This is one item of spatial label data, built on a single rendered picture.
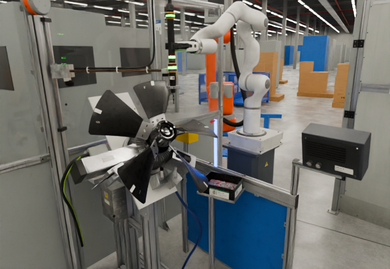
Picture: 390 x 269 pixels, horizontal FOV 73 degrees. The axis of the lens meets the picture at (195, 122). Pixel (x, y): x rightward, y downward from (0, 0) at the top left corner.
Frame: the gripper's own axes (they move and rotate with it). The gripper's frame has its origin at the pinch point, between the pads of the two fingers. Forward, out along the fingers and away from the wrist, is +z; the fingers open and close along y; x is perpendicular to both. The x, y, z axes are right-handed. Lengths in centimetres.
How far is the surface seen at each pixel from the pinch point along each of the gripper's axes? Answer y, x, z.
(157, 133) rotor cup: -5.0, -41.6, 15.3
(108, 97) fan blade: 11.3, -23.3, 30.5
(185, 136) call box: 24, -60, -31
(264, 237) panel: -38, -112, -36
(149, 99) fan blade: 15.3, -27.9, 4.3
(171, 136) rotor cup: -7.1, -44.3, 8.3
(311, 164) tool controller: -63, -56, -31
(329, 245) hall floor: -52, -163, -125
